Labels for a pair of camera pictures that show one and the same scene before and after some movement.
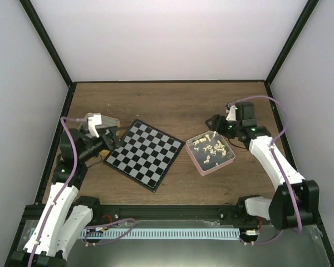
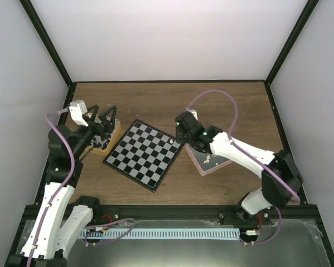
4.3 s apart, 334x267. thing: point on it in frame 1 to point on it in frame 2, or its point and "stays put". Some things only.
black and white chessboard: (145, 154) stays put
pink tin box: (209, 152) stays put
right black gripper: (217, 124) to (180, 138)
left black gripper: (118, 144) to (108, 127)
